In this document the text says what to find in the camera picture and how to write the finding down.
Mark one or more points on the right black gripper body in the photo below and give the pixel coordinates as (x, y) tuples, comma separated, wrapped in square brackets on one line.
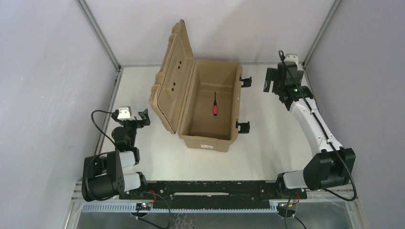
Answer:
[(275, 81)]

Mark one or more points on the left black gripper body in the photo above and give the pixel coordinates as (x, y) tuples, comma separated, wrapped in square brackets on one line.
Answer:
[(136, 122)]

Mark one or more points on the red handled screwdriver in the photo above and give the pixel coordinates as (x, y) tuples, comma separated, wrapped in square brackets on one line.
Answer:
[(215, 107)]

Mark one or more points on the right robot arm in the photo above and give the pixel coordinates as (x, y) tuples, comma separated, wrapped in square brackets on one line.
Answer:
[(332, 163)]

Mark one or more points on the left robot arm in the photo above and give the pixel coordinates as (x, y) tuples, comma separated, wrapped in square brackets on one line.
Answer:
[(103, 174)]

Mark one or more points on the upper black bin latch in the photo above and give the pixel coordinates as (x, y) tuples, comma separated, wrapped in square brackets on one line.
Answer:
[(245, 82)]

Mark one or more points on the black bin latch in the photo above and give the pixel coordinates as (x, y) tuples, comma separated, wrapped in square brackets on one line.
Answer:
[(243, 128), (245, 82)]

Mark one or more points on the tan plastic toolbox bin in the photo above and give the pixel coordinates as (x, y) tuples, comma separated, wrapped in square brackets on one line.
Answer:
[(183, 95)]

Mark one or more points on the lower black bin latch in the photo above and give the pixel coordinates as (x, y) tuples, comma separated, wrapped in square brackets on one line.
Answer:
[(243, 128)]

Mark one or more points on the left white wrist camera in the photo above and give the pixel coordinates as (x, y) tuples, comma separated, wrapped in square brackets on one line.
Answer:
[(124, 113)]

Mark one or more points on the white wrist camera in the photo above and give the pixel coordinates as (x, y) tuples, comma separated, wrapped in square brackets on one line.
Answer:
[(124, 113), (291, 58)]

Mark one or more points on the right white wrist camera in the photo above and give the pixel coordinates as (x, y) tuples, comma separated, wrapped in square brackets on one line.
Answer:
[(291, 58)]

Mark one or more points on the black mounting rail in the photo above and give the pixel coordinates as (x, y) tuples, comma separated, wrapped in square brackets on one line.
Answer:
[(215, 194)]

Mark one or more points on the grey slotted cable duct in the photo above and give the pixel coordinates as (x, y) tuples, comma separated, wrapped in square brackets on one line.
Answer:
[(121, 207)]

